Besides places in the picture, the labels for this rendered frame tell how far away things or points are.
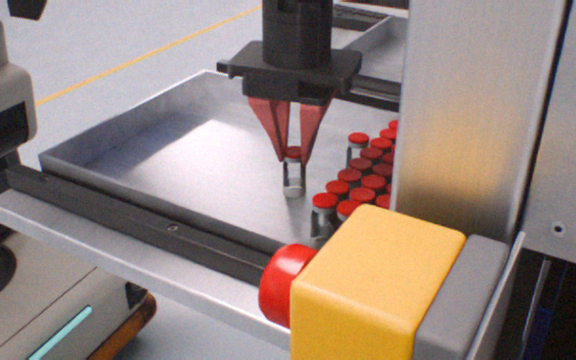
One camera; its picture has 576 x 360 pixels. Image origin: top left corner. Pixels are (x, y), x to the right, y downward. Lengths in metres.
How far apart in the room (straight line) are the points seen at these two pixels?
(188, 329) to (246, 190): 1.15
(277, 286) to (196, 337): 1.41
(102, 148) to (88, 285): 0.82
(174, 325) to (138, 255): 1.21
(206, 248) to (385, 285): 0.26
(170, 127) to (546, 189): 0.50
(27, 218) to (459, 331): 0.44
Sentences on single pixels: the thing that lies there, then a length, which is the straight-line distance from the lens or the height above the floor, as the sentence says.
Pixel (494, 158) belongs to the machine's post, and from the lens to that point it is 0.29.
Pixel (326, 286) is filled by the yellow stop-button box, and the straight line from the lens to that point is 0.24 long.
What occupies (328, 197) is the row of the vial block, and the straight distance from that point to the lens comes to 0.49.
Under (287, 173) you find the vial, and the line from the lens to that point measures 0.55.
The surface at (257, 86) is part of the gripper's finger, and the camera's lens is 0.50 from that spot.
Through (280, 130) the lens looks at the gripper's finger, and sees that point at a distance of 0.55.
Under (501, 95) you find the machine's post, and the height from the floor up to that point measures 1.09.
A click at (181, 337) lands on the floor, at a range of 1.69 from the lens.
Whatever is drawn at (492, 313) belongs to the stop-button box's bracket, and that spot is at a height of 1.02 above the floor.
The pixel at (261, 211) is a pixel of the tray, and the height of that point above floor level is 0.88.
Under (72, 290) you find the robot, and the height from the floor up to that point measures 0.28.
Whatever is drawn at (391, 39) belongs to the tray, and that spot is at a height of 0.88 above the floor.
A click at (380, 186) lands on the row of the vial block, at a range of 0.50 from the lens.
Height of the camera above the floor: 1.19
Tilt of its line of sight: 30 degrees down
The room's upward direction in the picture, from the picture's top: straight up
